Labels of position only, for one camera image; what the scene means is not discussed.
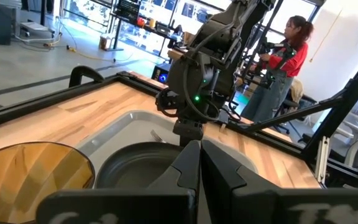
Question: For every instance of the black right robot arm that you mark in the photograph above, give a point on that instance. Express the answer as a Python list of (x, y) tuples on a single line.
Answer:
[(216, 37)]

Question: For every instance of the background black robot arm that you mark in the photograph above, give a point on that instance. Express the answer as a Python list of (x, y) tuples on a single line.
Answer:
[(272, 48)]

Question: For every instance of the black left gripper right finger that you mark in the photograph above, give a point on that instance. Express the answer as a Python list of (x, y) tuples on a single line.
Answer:
[(222, 186)]

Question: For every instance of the small black computer blue light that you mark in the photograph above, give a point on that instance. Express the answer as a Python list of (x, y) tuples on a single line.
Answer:
[(160, 76)]

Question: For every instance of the red container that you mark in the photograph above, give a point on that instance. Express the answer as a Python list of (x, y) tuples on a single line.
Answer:
[(140, 22)]

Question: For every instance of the small cardboard box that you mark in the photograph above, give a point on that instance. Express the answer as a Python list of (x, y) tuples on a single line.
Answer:
[(105, 42)]

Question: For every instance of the white aluminium bracket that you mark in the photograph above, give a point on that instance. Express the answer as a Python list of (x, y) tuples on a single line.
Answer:
[(322, 158)]

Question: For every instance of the black perforated rack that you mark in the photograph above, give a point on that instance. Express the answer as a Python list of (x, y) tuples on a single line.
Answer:
[(128, 8)]

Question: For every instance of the black diagonal brace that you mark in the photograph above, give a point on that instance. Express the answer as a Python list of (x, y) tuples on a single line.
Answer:
[(297, 113)]

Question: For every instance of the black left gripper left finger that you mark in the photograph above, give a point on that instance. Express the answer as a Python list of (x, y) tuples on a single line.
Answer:
[(179, 186)]

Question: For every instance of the white flat floor device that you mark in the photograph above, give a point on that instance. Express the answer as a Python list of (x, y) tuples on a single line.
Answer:
[(34, 26)]

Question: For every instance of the person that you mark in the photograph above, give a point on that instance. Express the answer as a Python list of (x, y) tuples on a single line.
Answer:
[(294, 62)]

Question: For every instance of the wooden desk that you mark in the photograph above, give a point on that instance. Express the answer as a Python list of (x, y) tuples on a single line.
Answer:
[(176, 54)]

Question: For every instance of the dark round plate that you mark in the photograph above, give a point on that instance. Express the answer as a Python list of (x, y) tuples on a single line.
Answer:
[(135, 168)]

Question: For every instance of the black upright frame post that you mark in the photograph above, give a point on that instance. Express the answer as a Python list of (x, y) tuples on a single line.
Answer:
[(346, 102)]

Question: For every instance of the grey plastic tray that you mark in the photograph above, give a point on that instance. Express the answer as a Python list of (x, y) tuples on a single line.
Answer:
[(126, 130)]

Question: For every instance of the yellow container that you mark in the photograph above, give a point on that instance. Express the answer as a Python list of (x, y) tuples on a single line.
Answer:
[(152, 23)]

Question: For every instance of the black table edge rail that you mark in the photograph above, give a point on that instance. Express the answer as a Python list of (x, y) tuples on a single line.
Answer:
[(26, 107)]

